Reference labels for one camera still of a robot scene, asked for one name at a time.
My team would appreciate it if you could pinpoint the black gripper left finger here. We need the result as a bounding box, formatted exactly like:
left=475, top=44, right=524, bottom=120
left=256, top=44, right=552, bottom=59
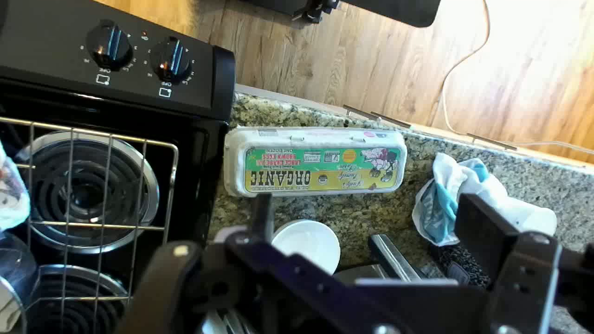
left=115, top=190, right=401, bottom=334

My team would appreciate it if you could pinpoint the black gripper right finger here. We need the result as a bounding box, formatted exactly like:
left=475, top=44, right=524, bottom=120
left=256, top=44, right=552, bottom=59
left=455, top=192, right=565, bottom=334

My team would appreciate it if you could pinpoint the white ceramic bowl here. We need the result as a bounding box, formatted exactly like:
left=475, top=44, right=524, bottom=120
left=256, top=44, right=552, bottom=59
left=269, top=216, right=344, bottom=276

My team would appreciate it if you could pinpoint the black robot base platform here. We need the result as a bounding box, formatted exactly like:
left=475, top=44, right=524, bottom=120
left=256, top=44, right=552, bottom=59
left=238, top=0, right=444, bottom=29

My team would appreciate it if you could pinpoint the black stove knob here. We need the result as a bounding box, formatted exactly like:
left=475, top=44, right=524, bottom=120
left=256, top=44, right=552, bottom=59
left=82, top=20, right=138, bottom=73
left=147, top=34, right=197, bottom=86

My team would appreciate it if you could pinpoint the black electric stove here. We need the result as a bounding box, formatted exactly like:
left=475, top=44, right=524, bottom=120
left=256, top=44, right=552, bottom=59
left=0, top=0, right=238, bottom=334

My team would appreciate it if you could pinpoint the blue white crumpled cloth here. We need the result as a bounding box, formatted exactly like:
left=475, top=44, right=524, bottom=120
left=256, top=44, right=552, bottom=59
left=410, top=150, right=559, bottom=248

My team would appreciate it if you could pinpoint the grey organic egg carton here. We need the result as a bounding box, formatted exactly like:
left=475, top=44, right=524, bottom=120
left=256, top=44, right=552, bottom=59
left=223, top=124, right=410, bottom=200

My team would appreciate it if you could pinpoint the stainless steel pot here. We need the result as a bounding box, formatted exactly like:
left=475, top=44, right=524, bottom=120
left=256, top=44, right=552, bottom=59
left=0, top=229, right=41, bottom=334

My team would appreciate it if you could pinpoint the patterned kitchen towel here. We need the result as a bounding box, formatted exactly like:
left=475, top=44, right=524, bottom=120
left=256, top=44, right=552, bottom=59
left=0, top=140, right=32, bottom=233

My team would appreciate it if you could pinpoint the metal wire rack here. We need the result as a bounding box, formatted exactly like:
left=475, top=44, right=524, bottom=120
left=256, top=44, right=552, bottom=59
left=0, top=112, right=182, bottom=334

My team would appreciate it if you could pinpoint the white cable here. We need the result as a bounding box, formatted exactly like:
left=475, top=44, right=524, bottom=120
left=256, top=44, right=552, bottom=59
left=435, top=0, right=594, bottom=157

